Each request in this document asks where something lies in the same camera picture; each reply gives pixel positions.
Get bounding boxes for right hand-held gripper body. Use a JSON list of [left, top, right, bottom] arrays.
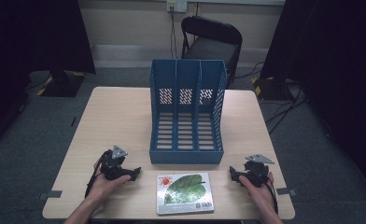
[[240, 153, 275, 189]]

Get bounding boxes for person's right hand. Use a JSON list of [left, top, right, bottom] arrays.
[[238, 172, 279, 216]]

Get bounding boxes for white wall socket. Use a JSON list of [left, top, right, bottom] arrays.
[[166, 0, 189, 13]]

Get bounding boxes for blue plastic file rack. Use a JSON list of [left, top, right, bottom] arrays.
[[148, 59, 228, 165]]

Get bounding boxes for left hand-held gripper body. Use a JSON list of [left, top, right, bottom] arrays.
[[98, 145, 133, 182]]

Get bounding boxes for black stand base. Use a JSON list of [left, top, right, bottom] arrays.
[[250, 76, 293, 102], [35, 69, 88, 98]]

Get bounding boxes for black wall socket cable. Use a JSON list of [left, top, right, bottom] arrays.
[[169, 7, 179, 60]]

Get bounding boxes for green leaf cover book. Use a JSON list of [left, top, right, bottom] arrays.
[[156, 172, 216, 217]]

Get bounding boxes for left hand-held gripper cable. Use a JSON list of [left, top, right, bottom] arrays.
[[84, 152, 106, 199]]

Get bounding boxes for right hand-held gripper cable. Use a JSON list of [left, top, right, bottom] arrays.
[[264, 174, 279, 216]]

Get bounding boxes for person's left hand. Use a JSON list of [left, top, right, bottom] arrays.
[[86, 160, 132, 204]]

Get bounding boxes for dark curtain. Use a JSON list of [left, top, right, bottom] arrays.
[[0, 0, 97, 157], [260, 0, 366, 200]]

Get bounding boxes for black folding chair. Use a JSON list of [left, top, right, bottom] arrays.
[[180, 16, 244, 89]]

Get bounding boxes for black floor cables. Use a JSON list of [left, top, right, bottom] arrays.
[[264, 87, 308, 135]]

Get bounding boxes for hand-held gripper cable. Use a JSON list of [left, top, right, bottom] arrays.
[[264, 174, 279, 216], [84, 152, 106, 199]]

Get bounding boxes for grey tape strip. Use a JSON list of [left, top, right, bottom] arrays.
[[37, 189, 63, 201], [275, 187, 298, 197]]

